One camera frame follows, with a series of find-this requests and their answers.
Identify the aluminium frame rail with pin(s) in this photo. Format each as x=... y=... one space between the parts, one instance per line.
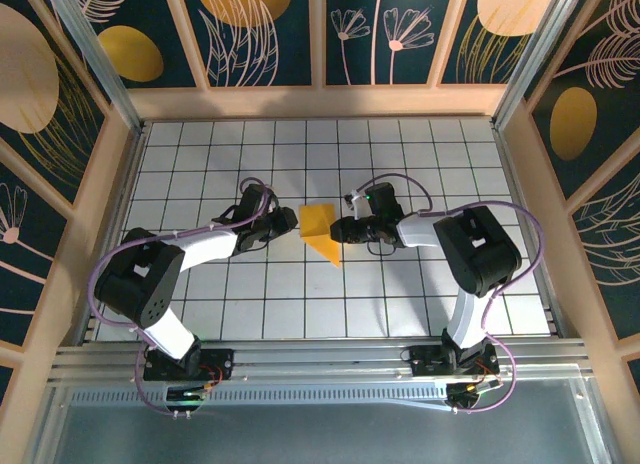
x=320 y=356

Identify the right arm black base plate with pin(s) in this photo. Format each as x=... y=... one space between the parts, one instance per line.
x=425 y=364

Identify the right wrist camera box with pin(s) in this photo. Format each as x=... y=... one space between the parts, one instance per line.
x=384 y=199

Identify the aluminium corner post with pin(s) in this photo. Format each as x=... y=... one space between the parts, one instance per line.
x=90 y=49
x=530 y=49

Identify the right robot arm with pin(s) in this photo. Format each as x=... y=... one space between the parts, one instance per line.
x=477 y=249

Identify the dark panel cream disc lines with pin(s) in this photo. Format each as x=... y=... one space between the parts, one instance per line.
x=30 y=74

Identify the dark panel single pink flower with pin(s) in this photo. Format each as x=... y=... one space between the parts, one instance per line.
x=25 y=264

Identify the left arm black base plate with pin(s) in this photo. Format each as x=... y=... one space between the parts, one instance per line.
x=220 y=364

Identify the aluminium side rail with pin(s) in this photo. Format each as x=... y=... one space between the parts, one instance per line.
x=525 y=224
x=117 y=224

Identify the dark panel pink flowers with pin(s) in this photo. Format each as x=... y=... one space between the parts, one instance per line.
x=380 y=34

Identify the grey metal plate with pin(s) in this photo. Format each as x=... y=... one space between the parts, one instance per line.
x=320 y=434

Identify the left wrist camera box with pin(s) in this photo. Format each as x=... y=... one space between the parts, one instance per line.
x=255 y=203

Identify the yellow cloth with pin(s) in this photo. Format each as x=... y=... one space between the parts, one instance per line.
x=315 y=224

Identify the dark panel gold oval fern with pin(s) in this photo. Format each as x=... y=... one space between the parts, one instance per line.
x=590 y=84

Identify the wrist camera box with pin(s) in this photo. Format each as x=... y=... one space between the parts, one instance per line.
x=255 y=203
x=384 y=199

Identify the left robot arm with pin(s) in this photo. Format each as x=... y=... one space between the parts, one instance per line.
x=140 y=279

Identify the dark panel cream circle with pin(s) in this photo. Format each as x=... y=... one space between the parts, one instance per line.
x=490 y=34

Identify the dark panel gold circle leaves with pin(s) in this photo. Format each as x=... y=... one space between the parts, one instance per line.
x=240 y=34

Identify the dark panel pink leaf outlines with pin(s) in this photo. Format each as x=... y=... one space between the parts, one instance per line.
x=615 y=264

